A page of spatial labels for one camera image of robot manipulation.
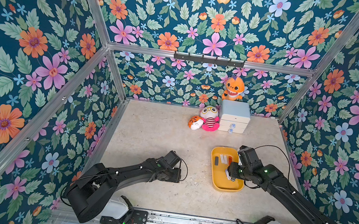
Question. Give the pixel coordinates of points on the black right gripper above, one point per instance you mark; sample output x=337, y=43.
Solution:
x=233, y=169

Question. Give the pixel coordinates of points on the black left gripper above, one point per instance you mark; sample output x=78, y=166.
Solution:
x=177, y=172

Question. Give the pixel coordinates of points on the yellow plastic storage tray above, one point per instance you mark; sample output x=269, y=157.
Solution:
x=219, y=179

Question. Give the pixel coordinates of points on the white blue usb flash drive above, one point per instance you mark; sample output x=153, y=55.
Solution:
x=228, y=175

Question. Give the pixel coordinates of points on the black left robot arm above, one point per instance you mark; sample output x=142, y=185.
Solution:
x=89, y=194

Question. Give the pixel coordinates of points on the white mini drawer cabinet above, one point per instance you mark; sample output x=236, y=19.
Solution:
x=234, y=116

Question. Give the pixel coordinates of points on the small orange tiger plush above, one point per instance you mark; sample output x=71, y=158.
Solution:
x=195, y=123

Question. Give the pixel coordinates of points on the pink striped owl plush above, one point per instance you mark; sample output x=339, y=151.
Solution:
x=210, y=117

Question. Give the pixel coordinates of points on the orange shark plush toy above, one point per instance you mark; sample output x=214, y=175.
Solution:
x=234, y=89

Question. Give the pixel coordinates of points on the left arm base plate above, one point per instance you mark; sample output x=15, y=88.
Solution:
x=131, y=217

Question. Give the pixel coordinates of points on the black hook rail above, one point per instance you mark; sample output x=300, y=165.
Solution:
x=209, y=59

